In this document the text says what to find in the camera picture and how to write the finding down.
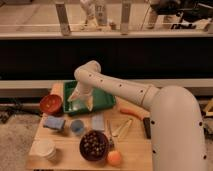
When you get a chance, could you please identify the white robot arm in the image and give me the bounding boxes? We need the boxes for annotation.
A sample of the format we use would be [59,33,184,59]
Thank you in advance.
[69,60,208,171]

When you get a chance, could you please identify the yellow tongs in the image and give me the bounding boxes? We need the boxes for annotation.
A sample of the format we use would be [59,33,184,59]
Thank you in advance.
[112,119,133,140]

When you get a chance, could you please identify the black remote control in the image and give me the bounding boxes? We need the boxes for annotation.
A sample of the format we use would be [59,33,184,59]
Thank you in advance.
[143,117,151,139]

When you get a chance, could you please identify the orange fruit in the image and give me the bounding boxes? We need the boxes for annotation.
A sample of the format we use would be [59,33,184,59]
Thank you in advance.
[107,150,122,166]

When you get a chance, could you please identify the orange carrot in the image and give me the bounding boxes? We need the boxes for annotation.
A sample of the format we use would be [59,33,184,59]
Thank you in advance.
[119,108,142,120]

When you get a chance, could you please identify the red bowl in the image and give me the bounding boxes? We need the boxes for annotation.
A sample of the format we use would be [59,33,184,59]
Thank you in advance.
[39,94,63,115]

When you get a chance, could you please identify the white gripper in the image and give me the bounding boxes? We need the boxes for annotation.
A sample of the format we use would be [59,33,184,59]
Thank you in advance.
[67,83,93,111]

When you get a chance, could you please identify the dark bowl with nuts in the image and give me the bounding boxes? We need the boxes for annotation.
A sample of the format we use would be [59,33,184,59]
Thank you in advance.
[79,130,109,162]

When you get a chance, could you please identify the blue cup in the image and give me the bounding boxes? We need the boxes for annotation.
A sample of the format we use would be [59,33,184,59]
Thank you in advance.
[70,120,85,135]

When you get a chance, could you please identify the blue sponge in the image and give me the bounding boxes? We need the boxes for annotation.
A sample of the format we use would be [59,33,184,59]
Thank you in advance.
[43,116,65,131]

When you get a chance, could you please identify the green plastic tray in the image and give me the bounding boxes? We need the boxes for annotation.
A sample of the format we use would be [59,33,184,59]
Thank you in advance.
[63,80,116,116]

